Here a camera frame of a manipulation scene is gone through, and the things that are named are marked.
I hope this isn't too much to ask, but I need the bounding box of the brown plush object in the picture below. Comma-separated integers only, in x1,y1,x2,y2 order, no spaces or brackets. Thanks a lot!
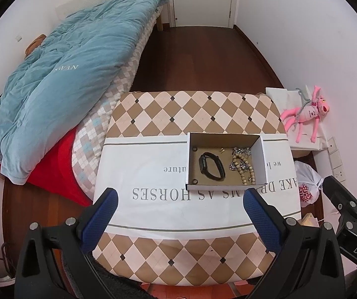
25,34,47,57

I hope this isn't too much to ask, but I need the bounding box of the checked bed sheet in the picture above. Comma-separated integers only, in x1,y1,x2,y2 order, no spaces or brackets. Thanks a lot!
73,4,167,200

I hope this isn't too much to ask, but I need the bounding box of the white plastic bag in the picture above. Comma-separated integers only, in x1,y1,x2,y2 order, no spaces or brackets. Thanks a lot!
294,161,324,209

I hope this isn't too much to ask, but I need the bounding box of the wooden bead bracelet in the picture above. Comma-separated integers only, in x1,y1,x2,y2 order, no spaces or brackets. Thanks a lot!
229,154,257,185

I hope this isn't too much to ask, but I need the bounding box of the pink plush toy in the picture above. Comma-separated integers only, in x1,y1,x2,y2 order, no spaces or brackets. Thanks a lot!
280,85,330,144

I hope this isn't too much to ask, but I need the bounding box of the light blue quilt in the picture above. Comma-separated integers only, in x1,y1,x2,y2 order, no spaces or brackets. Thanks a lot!
0,0,168,185

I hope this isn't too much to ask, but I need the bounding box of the black smart band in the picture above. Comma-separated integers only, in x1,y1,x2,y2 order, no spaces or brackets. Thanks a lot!
199,151,227,180

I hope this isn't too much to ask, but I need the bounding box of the thin silver necklace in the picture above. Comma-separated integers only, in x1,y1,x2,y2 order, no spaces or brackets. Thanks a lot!
231,147,252,159

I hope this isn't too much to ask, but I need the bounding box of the grey clothes hanger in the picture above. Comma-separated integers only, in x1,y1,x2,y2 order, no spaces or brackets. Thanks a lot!
292,88,311,129

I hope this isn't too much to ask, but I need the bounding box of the red cloth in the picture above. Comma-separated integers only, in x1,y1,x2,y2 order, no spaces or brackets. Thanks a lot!
0,129,93,208

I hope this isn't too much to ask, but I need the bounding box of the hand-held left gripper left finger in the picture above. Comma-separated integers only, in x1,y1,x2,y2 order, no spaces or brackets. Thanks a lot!
15,188,119,299

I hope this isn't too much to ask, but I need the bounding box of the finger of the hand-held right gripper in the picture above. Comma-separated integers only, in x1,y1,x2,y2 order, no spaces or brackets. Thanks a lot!
322,176,357,225

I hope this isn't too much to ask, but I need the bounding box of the cardboard box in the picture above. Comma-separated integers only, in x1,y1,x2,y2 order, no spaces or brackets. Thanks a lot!
186,132,268,191

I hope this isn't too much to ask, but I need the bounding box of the checked printed tablecloth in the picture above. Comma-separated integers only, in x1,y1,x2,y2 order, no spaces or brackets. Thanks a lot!
91,90,302,287

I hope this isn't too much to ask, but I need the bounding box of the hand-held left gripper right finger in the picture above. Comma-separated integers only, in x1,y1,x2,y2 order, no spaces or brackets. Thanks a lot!
243,188,345,299

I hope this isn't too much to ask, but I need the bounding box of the white door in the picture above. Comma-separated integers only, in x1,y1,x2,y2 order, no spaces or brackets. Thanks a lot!
169,0,235,28

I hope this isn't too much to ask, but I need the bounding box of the light wooden object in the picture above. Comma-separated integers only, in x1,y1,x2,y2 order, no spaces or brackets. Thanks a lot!
301,213,320,227

